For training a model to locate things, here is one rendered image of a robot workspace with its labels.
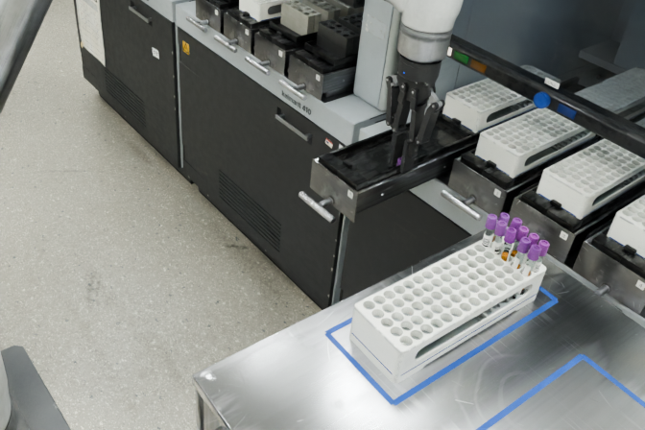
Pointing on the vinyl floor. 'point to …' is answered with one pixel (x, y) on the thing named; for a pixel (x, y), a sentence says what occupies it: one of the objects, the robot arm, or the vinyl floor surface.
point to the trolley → (441, 371)
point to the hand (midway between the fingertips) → (403, 151)
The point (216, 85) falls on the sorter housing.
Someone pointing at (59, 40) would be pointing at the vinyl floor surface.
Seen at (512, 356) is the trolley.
